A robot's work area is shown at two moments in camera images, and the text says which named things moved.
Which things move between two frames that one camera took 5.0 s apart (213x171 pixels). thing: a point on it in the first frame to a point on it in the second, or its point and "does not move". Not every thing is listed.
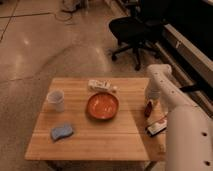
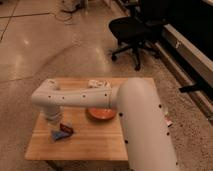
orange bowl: [102, 106] does not move
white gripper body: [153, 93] to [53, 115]
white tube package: [101, 85] does not move
